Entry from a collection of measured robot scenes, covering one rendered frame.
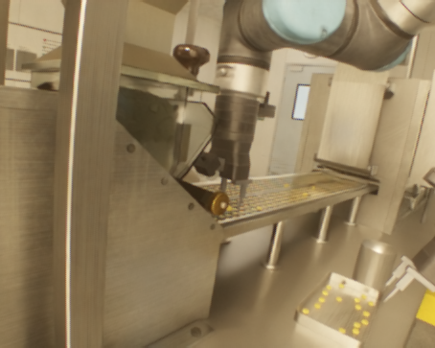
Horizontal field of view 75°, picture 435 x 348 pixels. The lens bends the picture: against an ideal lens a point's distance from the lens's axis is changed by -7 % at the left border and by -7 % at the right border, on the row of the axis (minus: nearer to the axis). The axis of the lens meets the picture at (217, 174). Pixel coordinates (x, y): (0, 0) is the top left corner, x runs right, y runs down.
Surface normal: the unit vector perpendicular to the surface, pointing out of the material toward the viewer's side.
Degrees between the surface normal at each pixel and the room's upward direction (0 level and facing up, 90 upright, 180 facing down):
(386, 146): 90
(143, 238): 90
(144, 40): 90
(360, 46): 126
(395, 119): 90
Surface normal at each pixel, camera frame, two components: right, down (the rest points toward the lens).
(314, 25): 0.28, 0.22
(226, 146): -0.69, 0.19
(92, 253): 0.72, 0.24
